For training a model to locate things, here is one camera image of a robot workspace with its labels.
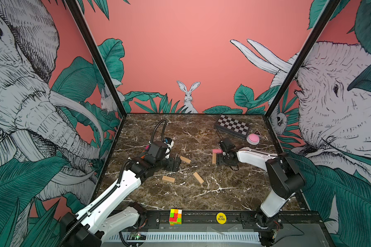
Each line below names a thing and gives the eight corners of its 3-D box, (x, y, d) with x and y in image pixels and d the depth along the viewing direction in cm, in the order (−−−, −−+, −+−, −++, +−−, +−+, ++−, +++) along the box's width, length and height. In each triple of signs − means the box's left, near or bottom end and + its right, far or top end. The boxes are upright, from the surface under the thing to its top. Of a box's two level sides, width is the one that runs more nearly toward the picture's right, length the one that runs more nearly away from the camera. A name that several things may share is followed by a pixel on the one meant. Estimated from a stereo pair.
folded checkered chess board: (213, 128, 115) (214, 125, 112) (219, 117, 122) (219, 113, 119) (245, 139, 109) (247, 136, 106) (249, 126, 116) (250, 123, 113)
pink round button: (247, 145, 105) (249, 143, 103) (245, 135, 111) (246, 133, 109) (259, 145, 106) (261, 143, 103) (256, 135, 111) (257, 133, 109)
